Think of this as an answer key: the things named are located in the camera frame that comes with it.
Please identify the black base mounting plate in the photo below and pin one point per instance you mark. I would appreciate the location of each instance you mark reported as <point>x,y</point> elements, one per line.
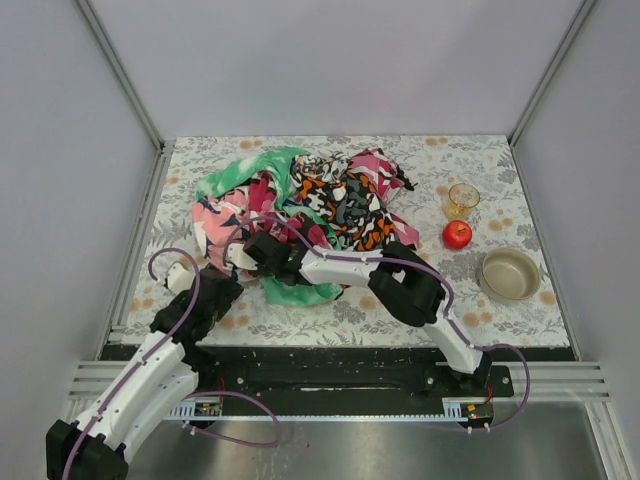
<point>335,383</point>

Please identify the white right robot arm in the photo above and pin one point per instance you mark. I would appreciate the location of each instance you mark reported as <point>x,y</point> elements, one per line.
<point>411,291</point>

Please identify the pink navy leaf-print cloth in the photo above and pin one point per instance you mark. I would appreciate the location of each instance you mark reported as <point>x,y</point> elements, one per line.
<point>214,221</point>

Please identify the left aluminium frame post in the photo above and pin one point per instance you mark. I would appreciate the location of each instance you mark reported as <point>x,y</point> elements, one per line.
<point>100,35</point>

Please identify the red apple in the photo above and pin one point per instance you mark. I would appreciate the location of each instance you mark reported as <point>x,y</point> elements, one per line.
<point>457,235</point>

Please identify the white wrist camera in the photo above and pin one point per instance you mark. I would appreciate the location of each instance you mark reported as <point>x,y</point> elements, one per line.
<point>178,278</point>
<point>238,258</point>

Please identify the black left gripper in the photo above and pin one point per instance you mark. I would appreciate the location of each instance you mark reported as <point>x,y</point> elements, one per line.
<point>220,288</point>

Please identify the beige metal bowl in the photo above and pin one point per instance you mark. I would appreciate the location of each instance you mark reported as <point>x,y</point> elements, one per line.
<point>509,276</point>

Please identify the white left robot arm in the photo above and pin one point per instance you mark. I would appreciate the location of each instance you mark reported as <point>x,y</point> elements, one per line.
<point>168,366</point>

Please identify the green tie-dye cloth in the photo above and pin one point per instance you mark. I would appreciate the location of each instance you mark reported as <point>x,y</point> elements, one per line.
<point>271,193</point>

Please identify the floral patterned table mat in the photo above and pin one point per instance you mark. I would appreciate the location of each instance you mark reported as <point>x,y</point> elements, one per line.
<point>271,313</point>

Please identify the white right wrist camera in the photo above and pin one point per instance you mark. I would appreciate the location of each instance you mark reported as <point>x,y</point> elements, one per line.
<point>238,258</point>

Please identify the right aluminium frame post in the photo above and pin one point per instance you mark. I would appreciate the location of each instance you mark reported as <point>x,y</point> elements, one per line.
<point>574,29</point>

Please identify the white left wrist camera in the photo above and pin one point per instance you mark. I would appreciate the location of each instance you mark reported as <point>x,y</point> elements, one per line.
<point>178,278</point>

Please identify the orange grey camouflage cloth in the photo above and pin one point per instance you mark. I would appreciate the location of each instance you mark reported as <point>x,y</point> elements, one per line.
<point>350,195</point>

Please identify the aluminium frame post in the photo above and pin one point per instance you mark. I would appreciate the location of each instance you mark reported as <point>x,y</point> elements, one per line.
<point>574,29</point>
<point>100,35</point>

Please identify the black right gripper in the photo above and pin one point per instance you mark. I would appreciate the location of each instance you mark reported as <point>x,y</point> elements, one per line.
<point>267,248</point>

